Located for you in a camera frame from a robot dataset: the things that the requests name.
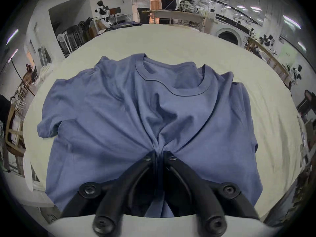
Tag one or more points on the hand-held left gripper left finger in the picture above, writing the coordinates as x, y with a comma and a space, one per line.
118, 196

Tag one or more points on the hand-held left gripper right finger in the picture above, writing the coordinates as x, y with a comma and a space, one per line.
195, 196

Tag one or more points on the blue t-shirt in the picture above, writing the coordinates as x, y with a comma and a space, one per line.
123, 112

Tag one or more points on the bed with beige sheet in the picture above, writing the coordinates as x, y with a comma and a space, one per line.
269, 102

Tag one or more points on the wooden chair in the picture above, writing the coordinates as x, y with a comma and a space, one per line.
13, 132

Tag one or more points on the long wooden table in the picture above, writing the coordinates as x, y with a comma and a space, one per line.
269, 55

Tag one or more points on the white standing fan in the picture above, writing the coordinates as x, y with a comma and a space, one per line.
64, 41

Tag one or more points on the white washing machine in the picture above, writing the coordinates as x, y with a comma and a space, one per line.
230, 30

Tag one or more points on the white and black robot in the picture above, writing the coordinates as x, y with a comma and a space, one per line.
103, 13

